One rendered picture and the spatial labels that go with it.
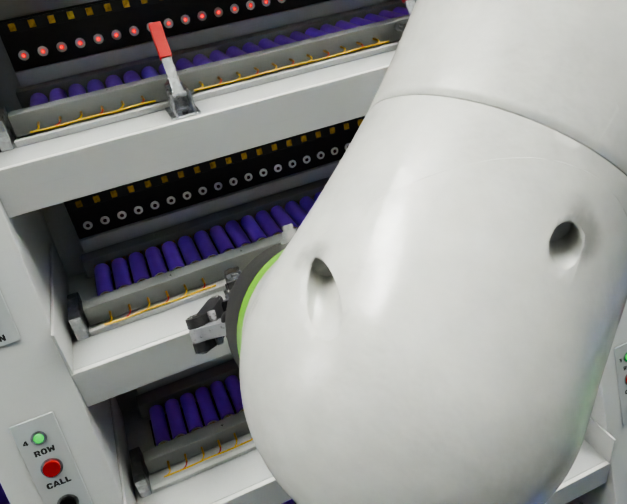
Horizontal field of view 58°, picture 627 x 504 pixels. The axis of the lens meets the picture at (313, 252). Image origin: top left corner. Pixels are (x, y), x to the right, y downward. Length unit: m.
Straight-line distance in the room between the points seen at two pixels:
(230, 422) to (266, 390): 0.56
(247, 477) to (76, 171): 0.38
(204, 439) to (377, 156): 0.59
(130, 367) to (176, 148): 0.22
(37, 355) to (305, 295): 0.47
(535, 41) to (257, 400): 0.12
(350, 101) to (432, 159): 0.46
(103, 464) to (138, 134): 0.33
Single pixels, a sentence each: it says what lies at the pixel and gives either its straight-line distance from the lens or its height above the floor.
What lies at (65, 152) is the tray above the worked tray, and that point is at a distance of 0.56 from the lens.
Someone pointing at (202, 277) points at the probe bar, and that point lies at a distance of 0.65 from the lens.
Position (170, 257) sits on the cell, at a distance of 0.69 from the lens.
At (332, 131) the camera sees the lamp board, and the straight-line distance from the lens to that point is 0.77.
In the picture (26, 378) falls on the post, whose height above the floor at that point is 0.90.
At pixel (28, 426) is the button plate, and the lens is 0.63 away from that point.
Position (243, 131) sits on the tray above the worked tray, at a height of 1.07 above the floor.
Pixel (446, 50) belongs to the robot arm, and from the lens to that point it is 0.18.
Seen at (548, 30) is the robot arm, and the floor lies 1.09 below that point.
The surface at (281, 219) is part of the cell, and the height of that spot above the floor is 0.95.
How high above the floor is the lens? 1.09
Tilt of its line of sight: 16 degrees down
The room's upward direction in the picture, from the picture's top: 15 degrees counter-clockwise
